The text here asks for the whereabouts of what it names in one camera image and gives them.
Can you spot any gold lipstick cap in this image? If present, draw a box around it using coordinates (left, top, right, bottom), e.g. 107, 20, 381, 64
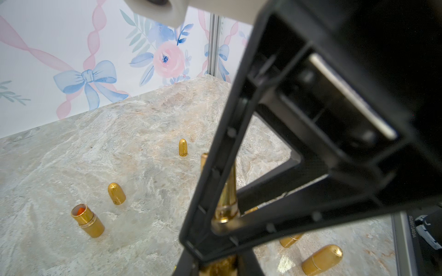
108, 183, 126, 205

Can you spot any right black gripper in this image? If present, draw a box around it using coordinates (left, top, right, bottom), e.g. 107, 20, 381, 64
248, 1, 442, 212

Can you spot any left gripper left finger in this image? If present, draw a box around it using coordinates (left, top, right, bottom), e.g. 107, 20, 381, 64
172, 250, 199, 276

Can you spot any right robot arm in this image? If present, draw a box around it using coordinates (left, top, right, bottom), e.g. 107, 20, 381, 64
174, 1, 442, 276

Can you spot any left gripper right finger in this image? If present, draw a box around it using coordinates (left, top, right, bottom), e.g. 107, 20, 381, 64
237, 249, 265, 276

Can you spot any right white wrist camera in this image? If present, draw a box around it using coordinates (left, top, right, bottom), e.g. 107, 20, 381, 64
123, 0, 270, 29

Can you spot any aluminium front rail frame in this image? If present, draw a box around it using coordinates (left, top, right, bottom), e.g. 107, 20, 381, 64
392, 212, 419, 276

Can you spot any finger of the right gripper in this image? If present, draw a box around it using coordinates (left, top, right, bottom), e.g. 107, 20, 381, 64
193, 173, 442, 262
180, 14, 311, 262

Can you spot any right aluminium corner post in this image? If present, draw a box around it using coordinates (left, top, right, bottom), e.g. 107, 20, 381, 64
207, 13, 221, 77

